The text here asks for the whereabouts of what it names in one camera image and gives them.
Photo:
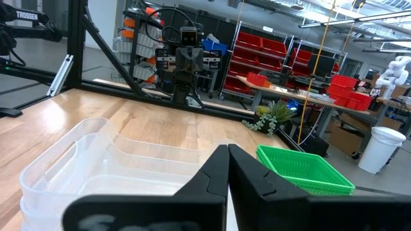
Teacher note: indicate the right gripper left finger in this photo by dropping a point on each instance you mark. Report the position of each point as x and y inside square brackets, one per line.
[215, 179]

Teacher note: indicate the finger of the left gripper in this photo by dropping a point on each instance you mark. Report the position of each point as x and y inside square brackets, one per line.
[183, 61]
[196, 61]

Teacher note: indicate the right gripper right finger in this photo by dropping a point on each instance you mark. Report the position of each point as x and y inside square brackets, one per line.
[247, 186]

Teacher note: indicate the green plastic basket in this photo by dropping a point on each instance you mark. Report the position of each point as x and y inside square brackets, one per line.
[334, 189]
[298, 167]
[330, 193]

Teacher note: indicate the clear plastic bin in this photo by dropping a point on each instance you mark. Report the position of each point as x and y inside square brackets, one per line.
[135, 150]
[32, 225]
[29, 208]

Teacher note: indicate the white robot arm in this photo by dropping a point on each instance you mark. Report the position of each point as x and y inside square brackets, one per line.
[395, 72]

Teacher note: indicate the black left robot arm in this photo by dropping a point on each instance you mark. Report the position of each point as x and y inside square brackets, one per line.
[181, 90]

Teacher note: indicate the blue storage bin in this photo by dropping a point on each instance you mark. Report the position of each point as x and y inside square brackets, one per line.
[215, 46]

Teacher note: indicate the orange and white parts rack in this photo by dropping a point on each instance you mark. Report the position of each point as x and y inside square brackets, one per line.
[141, 41]

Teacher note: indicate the black storage cabinet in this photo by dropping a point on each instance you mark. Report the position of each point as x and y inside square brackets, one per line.
[218, 29]

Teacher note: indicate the red plastic storage bin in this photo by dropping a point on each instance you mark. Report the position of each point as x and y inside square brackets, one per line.
[273, 47]
[340, 90]
[248, 40]
[269, 62]
[237, 69]
[361, 101]
[244, 55]
[344, 81]
[300, 56]
[232, 85]

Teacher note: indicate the red mesh basket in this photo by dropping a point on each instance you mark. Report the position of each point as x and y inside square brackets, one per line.
[257, 79]

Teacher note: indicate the small potted succulent plant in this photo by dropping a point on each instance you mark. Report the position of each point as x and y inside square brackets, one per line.
[273, 112]

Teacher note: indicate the black floor crate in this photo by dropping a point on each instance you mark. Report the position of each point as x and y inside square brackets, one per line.
[316, 147]

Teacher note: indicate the wooden work table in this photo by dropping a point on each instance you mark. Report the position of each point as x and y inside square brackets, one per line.
[289, 93]

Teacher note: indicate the brown cardboard box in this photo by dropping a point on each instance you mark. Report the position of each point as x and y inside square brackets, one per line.
[343, 138]

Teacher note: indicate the black desk monitor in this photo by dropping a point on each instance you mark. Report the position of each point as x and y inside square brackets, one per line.
[321, 65]

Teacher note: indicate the white trash bin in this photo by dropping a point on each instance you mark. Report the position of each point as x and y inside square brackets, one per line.
[379, 154]

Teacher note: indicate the ceiling light strip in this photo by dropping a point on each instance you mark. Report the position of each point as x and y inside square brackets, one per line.
[353, 20]

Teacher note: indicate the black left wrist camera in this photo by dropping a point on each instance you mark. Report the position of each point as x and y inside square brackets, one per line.
[188, 37]

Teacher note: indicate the silver aluminium bracket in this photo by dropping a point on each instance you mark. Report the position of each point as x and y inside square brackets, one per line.
[61, 75]

